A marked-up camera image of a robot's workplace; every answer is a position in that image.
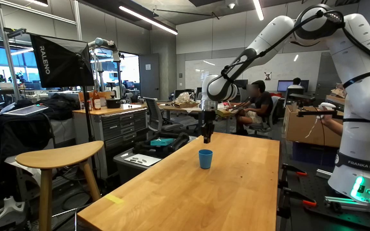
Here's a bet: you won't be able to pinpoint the amber bottle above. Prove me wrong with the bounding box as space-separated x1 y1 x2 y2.
92 90 101 111

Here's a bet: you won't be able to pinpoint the person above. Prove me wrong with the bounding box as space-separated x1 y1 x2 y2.
287 77 304 90
235 80 274 135

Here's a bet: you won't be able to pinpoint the white sheet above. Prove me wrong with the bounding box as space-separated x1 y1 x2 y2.
124 153 162 167

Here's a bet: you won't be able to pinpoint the aluminium rail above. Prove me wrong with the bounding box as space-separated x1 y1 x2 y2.
324 195 370 215

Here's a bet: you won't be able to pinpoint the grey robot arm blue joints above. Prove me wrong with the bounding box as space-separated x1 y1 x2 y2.
88 37 123 64

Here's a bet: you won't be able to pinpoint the grey door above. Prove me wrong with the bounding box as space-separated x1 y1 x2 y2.
139 53 161 100

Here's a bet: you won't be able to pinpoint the blue box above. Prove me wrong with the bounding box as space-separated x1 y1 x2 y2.
291 141 339 167

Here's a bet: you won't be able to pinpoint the black bag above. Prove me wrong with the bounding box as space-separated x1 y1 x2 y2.
133 132 190 158

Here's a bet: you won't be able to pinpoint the blue plastic cup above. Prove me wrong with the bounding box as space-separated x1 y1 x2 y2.
198 149 214 169

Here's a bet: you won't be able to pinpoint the cardboard box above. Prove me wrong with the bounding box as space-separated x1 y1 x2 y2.
283 105 345 148

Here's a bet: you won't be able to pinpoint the white laptop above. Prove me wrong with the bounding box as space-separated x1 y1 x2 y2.
3 105 49 116

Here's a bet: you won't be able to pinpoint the wooden desk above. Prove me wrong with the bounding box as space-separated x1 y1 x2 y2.
158 102 237 134

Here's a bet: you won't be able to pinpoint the yellow tape strip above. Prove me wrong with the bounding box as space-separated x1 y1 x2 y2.
104 193 125 205

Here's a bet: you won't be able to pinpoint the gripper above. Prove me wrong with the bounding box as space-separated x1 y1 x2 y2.
202 110 217 144

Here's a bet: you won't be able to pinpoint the black clamp orange handle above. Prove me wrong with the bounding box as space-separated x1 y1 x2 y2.
278 187 318 208
281 163 308 176

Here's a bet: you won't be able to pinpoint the monitor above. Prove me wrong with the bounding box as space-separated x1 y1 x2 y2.
277 80 310 93

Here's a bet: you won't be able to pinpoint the grey office chair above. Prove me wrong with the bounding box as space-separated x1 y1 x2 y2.
144 97 184 133

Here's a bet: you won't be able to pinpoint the tray with plastic bag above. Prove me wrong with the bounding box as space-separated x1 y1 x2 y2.
172 92 200 109

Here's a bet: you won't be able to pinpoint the camera on mount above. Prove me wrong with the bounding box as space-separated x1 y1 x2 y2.
289 93 345 118

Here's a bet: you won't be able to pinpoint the black pot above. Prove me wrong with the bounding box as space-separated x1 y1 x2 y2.
105 98 122 109

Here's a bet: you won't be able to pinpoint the heap of black clothing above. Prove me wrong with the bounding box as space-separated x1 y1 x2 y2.
37 93 81 121

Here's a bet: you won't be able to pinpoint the black softbox light on stand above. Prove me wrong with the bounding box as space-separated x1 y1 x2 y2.
29 33 96 180

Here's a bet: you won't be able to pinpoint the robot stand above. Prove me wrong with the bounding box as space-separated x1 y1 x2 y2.
277 141 370 231

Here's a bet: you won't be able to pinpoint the grey tool cabinet wooden top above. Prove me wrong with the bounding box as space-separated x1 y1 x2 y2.
72 104 149 179

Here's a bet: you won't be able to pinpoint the potted plant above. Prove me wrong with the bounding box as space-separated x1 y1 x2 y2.
0 71 27 89

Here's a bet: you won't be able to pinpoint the person's forearm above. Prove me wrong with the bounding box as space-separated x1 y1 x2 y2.
321 115 344 137

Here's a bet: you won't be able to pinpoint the teal box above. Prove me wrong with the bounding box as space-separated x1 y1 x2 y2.
150 138 175 147

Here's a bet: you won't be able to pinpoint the hand controller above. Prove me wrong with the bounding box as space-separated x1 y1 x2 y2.
316 102 337 120

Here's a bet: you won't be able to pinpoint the wooden stool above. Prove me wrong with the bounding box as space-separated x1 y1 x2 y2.
15 141 105 231

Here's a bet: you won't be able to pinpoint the whiteboard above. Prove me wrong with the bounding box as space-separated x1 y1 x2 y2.
185 51 322 94

